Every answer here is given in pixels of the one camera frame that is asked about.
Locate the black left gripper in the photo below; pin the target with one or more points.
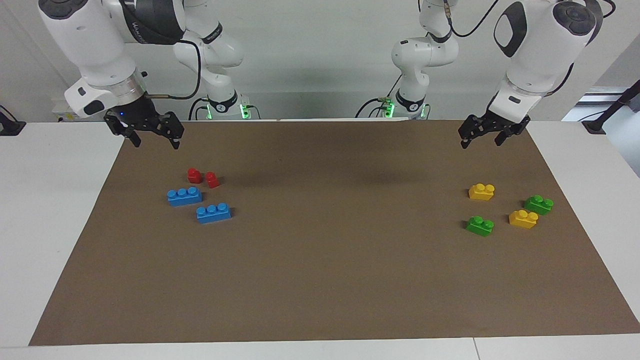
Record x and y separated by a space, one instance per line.
492 124

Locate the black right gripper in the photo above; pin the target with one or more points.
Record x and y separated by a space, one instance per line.
145 120

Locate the green two-stud toy brick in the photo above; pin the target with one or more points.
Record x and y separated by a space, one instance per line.
538 205
480 227

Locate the blue three-stud toy brick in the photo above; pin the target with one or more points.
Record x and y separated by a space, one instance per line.
185 198
214 215

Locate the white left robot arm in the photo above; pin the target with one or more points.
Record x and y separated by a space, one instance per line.
540 45

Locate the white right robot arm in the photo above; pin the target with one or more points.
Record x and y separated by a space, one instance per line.
90 40

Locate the yellow two-stud toy brick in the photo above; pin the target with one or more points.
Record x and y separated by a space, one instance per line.
481 192
523 220

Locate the red one-stud toy block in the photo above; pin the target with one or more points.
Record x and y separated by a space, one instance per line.
212 180
194 176

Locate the white power box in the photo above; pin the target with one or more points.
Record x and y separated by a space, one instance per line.
57 114

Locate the black stand with pole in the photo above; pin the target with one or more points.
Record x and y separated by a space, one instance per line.
595 125

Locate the black table clamp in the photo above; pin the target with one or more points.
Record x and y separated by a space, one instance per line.
10 127

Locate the brown table mat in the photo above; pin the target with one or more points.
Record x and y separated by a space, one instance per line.
320 250

